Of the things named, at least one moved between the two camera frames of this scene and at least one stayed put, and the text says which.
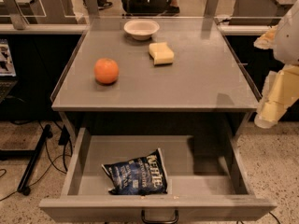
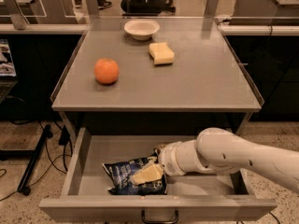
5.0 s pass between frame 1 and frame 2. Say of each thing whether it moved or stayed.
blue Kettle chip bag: stayed
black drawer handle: stayed
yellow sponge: stayed
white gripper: moved
